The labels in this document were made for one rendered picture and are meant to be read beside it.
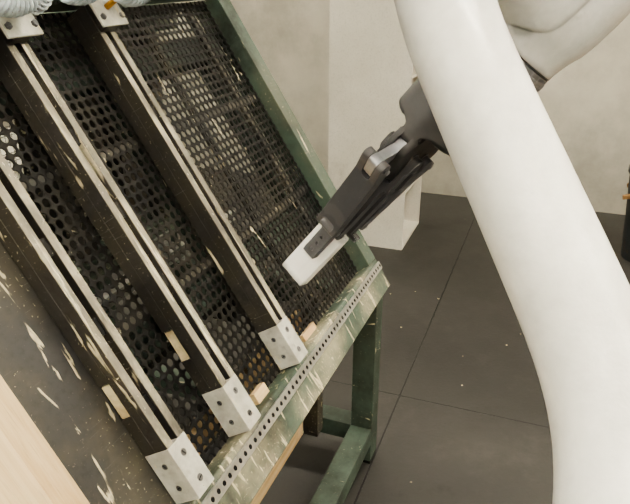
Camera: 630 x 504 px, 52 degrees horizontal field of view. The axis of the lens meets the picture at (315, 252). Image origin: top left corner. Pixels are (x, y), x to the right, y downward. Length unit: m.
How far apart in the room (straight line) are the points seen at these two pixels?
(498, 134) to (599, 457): 0.17
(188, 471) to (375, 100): 3.53
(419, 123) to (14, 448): 0.94
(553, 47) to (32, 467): 1.06
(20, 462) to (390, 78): 3.73
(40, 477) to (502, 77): 1.09
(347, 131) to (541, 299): 4.37
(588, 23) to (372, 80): 4.07
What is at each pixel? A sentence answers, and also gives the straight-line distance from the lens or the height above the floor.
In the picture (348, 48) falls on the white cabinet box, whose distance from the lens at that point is 4.61.
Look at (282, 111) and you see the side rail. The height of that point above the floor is 1.45.
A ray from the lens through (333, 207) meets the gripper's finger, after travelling 0.59.
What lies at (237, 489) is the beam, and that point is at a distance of 1.56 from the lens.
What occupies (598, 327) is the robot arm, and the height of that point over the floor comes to 1.75.
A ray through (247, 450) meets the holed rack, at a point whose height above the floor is 0.89.
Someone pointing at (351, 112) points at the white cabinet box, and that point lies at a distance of 4.66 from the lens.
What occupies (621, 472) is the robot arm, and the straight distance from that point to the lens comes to 0.35.
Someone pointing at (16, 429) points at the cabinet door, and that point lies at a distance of 1.28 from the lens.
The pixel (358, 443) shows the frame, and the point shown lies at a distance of 2.71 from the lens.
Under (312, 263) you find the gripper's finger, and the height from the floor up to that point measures 1.65.
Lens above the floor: 1.92
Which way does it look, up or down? 24 degrees down
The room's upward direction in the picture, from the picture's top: straight up
